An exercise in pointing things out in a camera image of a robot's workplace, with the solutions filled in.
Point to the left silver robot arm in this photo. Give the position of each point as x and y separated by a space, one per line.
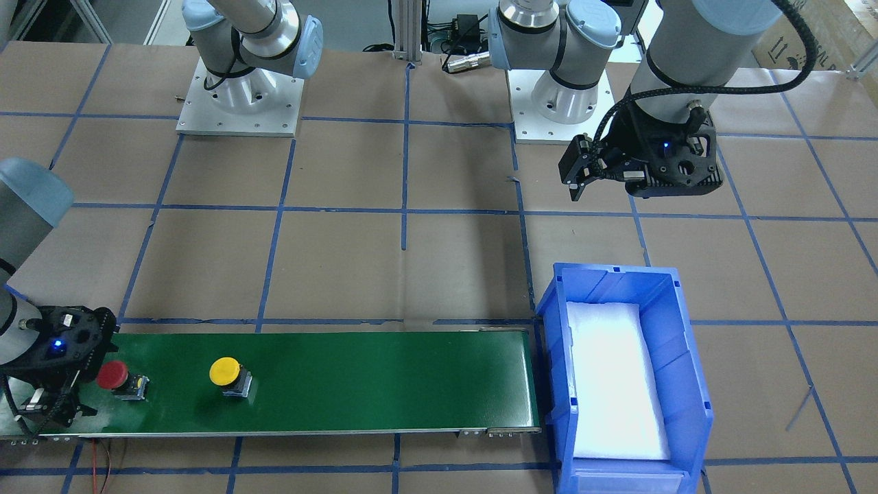
695 51

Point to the green conveyor belt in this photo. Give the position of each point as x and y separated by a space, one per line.
321 383

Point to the black power adapter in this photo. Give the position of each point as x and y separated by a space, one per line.
465 28

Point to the yellow push button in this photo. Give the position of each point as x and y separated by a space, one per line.
231 377

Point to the red push button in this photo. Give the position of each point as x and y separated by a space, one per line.
121 382

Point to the blue plastic bin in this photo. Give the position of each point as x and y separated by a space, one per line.
680 383

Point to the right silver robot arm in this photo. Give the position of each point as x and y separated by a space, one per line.
254 58

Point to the aluminium frame post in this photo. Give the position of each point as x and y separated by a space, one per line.
408 20

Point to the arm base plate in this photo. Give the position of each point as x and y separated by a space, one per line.
546 113
259 104

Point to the silver connector plug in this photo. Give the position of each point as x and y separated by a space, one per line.
467 63

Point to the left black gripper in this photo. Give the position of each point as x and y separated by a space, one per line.
627 143

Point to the cardboard box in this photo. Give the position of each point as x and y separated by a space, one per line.
843 30

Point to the white foam pad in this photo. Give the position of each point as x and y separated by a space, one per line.
620 415

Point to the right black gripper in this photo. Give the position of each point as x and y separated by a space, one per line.
42 386

